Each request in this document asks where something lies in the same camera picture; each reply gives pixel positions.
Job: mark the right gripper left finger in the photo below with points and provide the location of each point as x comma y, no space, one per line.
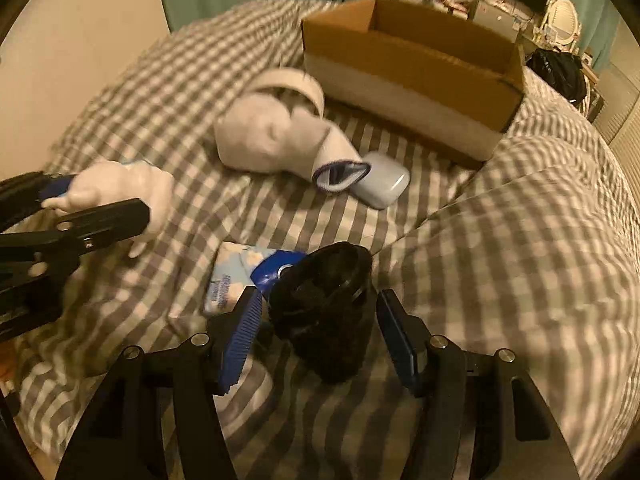
208,365

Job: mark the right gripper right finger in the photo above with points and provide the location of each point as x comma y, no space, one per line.
433,370

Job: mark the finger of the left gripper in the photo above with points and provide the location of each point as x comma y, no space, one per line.
56,187
99,227

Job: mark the blue tissue pack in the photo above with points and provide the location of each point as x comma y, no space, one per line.
238,266

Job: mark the black round container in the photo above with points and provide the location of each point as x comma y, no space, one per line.
324,305

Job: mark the white knitted sock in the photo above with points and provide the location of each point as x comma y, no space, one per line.
260,134

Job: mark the white paper tape roll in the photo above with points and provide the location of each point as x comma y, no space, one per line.
291,79

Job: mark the checkered bed quilt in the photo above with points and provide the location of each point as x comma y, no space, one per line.
538,251

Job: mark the light blue earbuds case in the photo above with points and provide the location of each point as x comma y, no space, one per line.
384,183

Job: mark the brown cardboard box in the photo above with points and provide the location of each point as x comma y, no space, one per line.
453,84

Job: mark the white sliding wardrobe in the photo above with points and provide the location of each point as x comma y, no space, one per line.
618,121

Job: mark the black clothes pile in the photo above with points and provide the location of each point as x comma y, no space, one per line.
562,71

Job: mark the white vanity mirror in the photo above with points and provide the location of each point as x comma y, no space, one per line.
561,27

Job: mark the green curtain by wardrobe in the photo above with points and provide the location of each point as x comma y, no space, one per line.
599,20

